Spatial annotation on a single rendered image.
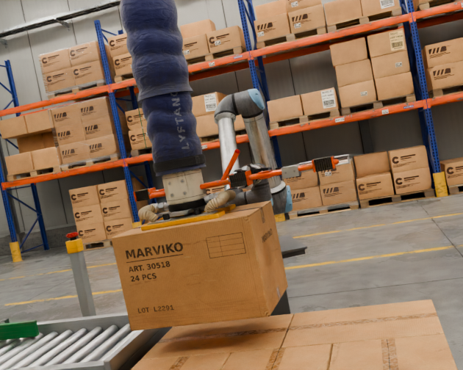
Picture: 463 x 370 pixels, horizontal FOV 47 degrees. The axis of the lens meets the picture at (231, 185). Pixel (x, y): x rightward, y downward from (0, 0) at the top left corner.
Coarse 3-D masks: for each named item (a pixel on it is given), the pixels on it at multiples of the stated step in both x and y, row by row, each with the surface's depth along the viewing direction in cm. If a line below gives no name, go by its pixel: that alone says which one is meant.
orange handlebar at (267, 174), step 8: (336, 160) 210; (304, 168) 212; (312, 168) 212; (248, 176) 218; (256, 176) 217; (264, 176) 216; (272, 176) 218; (208, 184) 222; (216, 184) 222; (224, 184) 221; (152, 192) 259; (160, 192) 228
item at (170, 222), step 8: (200, 208) 218; (168, 216) 221; (184, 216) 221; (192, 216) 215; (200, 216) 214; (208, 216) 212; (216, 216) 211; (152, 224) 219; (160, 224) 217; (168, 224) 216; (176, 224) 215
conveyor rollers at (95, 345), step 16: (48, 336) 280; (64, 336) 277; (80, 336) 275; (96, 336) 273; (112, 336) 258; (128, 336) 253; (0, 352) 269; (16, 352) 267; (32, 352) 265; (48, 352) 252; (64, 352) 248; (80, 352) 244; (96, 352) 240; (112, 352) 236; (0, 368) 243
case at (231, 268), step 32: (192, 224) 208; (224, 224) 204; (256, 224) 209; (128, 256) 217; (160, 256) 213; (192, 256) 210; (224, 256) 206; (256, 256) 202; (128, 288) 219; (160, 288) 215; (192, 288) 211; (224, 288) 207; (256, 288) 203; (160, 320) 216; (192, 320) 212; (224, 320) 209
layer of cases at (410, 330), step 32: (256, 320) 243; (288, 320) 235; (320, 320) 227; (352, 320) 220; (384, 320) 213; (416, 320) 206; (160, 352) 224; (192, 352) 217; (224, 352) 211; (256, 352) 204; (288, 352) 198; (320, 352) 193; (352, 352) 188; (384, 352) 182; (416, 352) 178; (448, 352) 173
